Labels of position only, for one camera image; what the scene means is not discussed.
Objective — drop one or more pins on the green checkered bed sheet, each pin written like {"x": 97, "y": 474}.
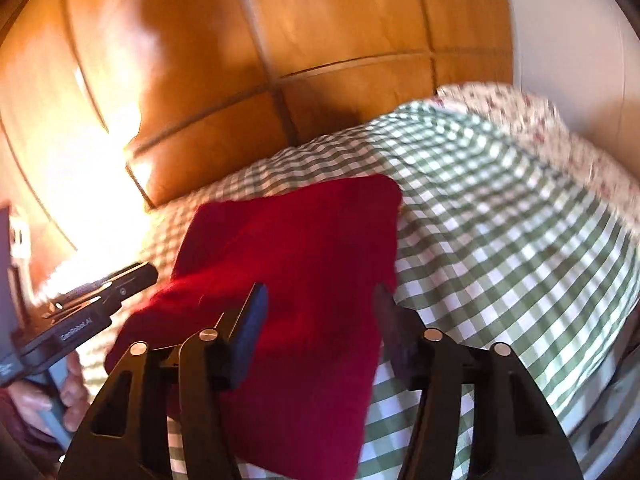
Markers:
{"x": 490, "y": 210}

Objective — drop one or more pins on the floral pillow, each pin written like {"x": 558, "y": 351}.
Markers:
{"x": 550, "y": 115}

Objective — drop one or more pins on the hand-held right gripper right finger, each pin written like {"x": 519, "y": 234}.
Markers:
{"x": 396, "y": 342}

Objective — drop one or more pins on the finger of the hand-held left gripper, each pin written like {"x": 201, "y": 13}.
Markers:
{"x": 120, "y": 282}

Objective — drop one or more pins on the wooden headboard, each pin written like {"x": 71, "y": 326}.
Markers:
{"x": 250, "y": 50}

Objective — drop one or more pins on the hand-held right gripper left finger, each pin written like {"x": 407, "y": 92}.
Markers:
{"x": 250, "y": 332}

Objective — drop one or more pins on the red knit garment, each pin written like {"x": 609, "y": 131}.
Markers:
{"x": 305, "y": 260}

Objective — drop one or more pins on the person's left hand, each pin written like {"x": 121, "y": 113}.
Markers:
{"x": 75, "y": 385}

